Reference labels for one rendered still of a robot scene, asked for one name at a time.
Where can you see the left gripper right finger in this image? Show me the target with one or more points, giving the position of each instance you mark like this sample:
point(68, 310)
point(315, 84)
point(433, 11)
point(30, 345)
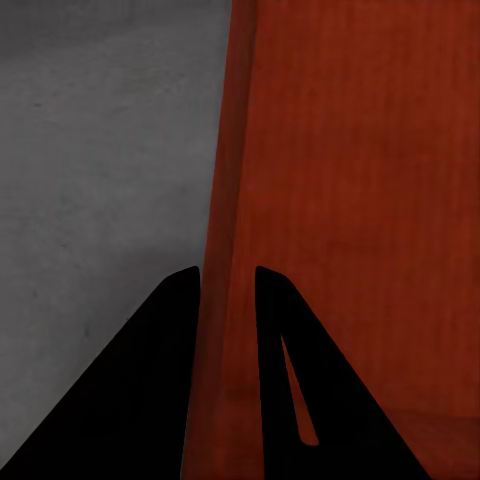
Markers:
point(357, 441)

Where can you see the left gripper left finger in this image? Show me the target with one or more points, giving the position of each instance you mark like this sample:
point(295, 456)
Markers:
point(125, 417)

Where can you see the storage box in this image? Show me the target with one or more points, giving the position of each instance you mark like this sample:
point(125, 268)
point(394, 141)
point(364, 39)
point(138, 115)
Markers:
point(348, 160)

